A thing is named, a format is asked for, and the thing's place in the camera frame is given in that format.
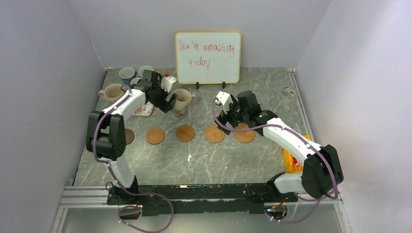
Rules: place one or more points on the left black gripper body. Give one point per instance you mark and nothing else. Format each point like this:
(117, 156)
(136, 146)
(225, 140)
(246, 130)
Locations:
(160, 95)

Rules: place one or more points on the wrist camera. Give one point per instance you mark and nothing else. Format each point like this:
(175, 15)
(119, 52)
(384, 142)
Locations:
(223, 99)
(167, 83)

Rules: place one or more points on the clear tape roll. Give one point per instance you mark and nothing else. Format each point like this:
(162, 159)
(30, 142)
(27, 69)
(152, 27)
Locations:
(288, 95)

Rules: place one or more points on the yellow orange object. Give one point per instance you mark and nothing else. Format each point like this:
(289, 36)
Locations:
(292, 165)

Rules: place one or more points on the teal blue mug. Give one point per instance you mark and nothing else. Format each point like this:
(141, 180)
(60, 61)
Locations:
(127, 74)

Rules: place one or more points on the orange floral mug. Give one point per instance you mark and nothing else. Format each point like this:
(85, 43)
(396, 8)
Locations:
(141, 70)

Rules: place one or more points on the floral serving tray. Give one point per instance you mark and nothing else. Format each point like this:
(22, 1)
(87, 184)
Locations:
(143, 111)

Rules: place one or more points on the black whiteboard stand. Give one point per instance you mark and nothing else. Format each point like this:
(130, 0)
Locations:
(221, 85)

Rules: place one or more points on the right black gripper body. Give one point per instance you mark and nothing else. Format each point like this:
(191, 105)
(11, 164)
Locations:
(235, 115)

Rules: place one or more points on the cream seahorse mug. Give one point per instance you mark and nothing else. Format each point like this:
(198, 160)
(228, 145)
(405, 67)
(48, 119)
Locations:
(184, 100)

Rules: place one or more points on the woven rattan coaster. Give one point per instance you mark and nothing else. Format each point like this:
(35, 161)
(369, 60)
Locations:
(213, 134)
(244, 137)

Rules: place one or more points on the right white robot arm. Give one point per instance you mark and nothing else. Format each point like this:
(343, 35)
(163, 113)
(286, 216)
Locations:
(322, 171)

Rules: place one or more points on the yellow framed whiteboard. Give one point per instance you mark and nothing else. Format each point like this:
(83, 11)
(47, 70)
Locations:
(208, 57)

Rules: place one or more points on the small light blue mug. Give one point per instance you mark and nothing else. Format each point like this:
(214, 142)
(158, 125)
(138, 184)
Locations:
(135, 81)

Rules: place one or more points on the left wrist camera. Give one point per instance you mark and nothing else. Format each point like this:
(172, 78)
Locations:
(167, 83)

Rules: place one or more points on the cream coral pattern mug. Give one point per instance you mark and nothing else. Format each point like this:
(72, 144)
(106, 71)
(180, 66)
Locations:
(112, 93)

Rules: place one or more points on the light wooden coaster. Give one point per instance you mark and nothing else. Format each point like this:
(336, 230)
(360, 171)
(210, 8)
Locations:
(155, 136)
(185, 133)

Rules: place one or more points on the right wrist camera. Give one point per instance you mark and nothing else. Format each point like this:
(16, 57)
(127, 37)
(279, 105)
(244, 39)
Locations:
(223, 99)

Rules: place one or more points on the dark walnut wooden coaster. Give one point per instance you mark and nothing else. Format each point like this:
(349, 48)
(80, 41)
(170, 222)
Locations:
(129, 134)

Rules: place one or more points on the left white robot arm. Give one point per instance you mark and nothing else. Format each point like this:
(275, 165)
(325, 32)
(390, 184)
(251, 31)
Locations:
(106, 137)

